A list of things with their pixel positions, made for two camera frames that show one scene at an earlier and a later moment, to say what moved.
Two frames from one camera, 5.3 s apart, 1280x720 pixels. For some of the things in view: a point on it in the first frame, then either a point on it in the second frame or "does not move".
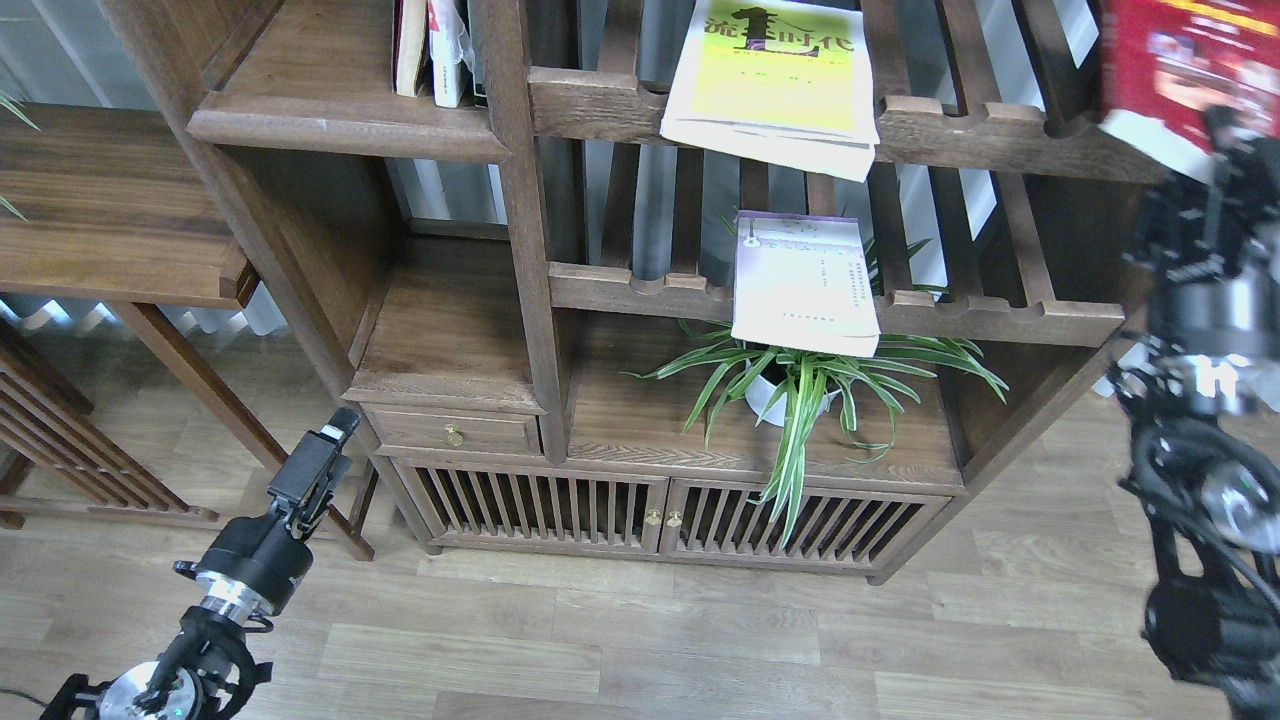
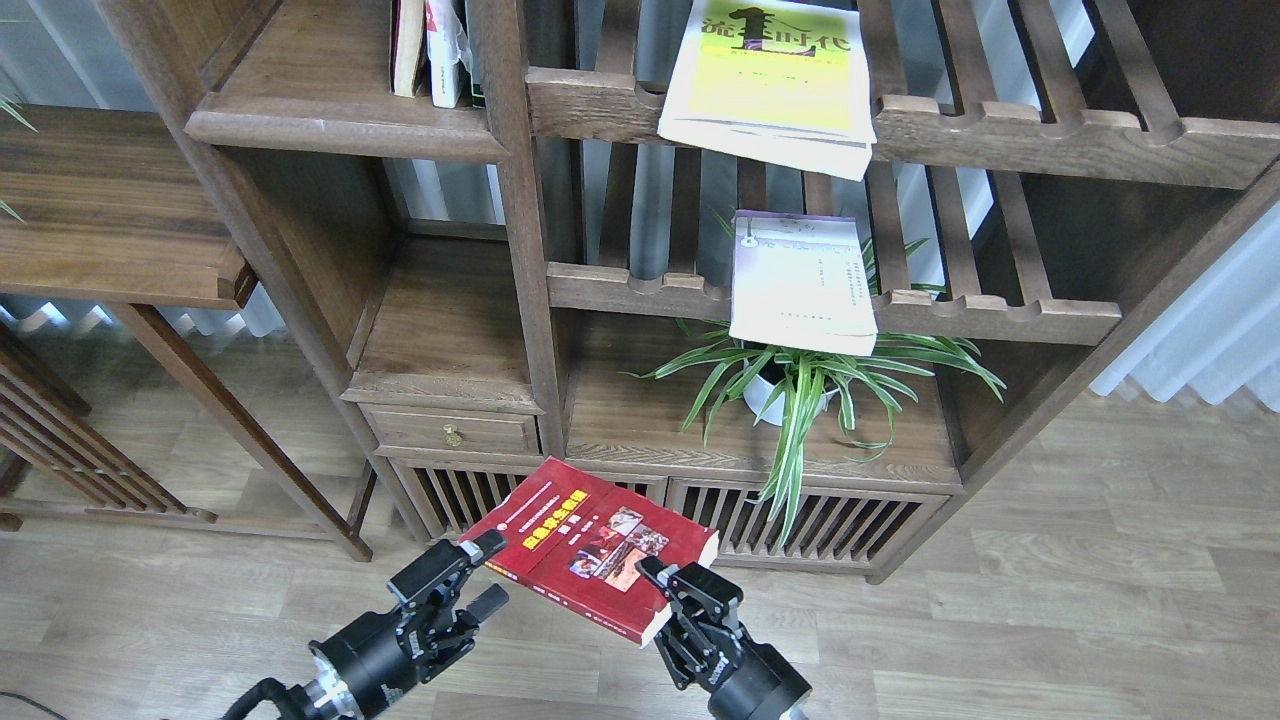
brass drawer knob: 455,437 does not move
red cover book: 1165,62 to 574,539
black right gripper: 1210,248 to 746,680
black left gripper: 252,565 to 384,654
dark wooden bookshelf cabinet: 765,281 does not move
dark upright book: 478,27 does not move
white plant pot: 769,402 does not move
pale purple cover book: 803,280 does not move
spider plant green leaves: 780,389 does not move
